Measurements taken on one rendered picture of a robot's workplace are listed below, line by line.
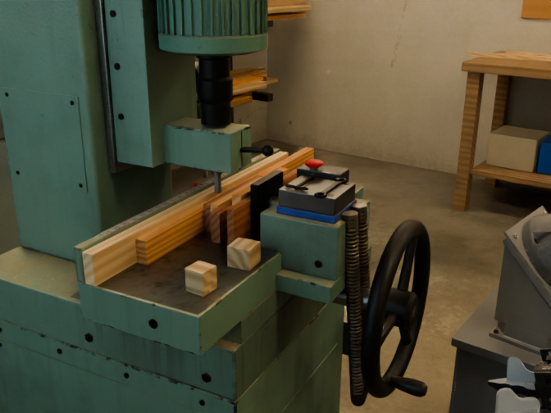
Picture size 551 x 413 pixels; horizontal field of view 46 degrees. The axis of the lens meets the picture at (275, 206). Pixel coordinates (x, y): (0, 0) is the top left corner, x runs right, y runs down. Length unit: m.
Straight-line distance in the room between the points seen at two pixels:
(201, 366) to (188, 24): 0.51
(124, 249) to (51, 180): 0.30
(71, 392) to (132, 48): 0.61
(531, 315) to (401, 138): 3.26
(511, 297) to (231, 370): 0.72
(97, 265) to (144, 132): 0.28
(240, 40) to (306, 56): 3.94
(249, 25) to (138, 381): 0.60
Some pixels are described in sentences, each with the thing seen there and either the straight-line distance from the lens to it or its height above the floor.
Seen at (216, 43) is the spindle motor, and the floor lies 1.22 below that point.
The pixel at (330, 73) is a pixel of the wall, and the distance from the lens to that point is 4.84.
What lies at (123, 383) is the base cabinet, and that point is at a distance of 1.14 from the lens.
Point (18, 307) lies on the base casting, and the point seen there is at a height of 0.75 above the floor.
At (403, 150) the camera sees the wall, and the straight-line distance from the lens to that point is 4.65.
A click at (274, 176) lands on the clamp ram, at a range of 1.08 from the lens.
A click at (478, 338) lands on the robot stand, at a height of 0.55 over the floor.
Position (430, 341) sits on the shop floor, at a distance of 2.55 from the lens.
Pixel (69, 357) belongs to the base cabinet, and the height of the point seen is 0.68.
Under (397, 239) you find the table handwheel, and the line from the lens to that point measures 0.97.
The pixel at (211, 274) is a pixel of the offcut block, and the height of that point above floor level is 0.93.
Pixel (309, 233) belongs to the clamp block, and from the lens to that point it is 0.98.
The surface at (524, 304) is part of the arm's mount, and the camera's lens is 1.48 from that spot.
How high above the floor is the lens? 1.32
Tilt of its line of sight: 20 degrees down
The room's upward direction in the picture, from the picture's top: straight up
